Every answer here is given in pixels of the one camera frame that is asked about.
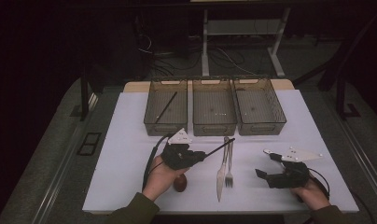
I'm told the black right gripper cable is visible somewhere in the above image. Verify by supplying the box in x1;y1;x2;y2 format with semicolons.
307;167;331;202

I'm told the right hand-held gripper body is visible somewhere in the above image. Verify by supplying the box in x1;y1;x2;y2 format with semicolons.
267;147;323;189

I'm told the steel fork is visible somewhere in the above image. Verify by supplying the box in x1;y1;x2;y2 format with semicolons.
224;138;235;189

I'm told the white table board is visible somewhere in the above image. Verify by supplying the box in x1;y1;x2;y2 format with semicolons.
82;89;360;215

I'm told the metal floor rail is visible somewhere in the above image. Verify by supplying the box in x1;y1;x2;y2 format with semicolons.
329;105;377;203
31;92;99;224

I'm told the black chopstick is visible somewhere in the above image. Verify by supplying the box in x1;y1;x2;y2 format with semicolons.
154;91;179;124
204;137;236;158

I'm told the bundle of floor cables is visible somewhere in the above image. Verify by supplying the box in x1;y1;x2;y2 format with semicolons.
134;32;259;77

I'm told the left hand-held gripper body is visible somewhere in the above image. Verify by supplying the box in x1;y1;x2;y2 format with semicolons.
161;127;197;171

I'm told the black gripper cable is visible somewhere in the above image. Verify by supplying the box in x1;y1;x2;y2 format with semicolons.
141;133;175;191
307;167;331;202

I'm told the dark metal stand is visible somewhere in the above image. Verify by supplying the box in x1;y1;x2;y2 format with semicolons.
316;8;377;120

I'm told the brown wooden spoon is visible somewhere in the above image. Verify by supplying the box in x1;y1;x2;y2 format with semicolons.
173;173;189;193

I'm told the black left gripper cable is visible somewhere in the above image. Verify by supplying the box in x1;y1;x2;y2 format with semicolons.
141;133;175;191

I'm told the steel table knife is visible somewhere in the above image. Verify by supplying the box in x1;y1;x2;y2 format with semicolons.
216;136;230;203

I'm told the person's right hand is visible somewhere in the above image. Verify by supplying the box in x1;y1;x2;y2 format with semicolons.
290;176;331;211

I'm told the smoky clear plastic bin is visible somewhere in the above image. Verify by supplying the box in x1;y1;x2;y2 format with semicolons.
191;77;238;137
232;77;287;136
143;77;189;137

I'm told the white metal stand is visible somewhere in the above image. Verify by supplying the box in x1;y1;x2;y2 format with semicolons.
201;7;292;78

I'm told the person's left hand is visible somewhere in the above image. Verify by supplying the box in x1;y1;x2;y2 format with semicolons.
142;155;190;203

